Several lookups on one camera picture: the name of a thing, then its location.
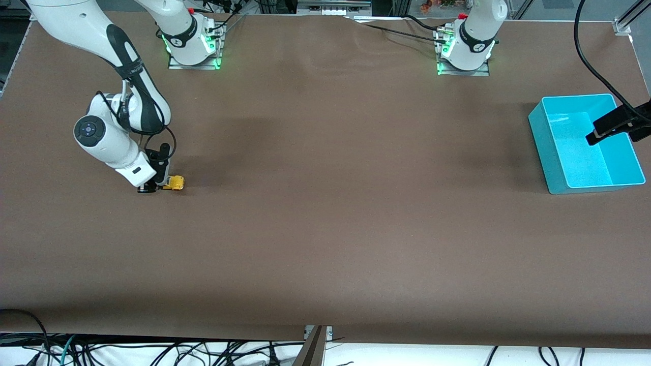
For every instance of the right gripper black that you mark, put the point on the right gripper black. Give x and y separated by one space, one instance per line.
163 163

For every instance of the yellow beetle toy car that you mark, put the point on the yellow beetle toy car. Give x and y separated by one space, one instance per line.
176 183

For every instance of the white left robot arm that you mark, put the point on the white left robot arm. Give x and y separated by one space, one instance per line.
473 51

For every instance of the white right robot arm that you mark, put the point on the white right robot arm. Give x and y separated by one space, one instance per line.
66 25

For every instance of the turquoise plastic bin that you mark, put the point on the turquoise plastic bin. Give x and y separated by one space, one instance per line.
574 168

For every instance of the brown table cover sheet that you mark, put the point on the brown table cover sheet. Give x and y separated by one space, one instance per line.
325 229

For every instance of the orange background objects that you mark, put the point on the orange background objects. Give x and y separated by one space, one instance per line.
432 4

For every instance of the white background device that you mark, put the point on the white background device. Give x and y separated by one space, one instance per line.
333 6

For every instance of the dark beam under table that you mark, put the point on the dark beam under table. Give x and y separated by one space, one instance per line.
311 351

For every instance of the metal corner bracket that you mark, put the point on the metal corner bracket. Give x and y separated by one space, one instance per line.
621 25

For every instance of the metal table edge bracket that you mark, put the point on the metal table edge bracket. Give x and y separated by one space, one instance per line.
329 333

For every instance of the aluminium frame profile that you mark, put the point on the aluminium frame profile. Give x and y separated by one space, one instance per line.
401 7

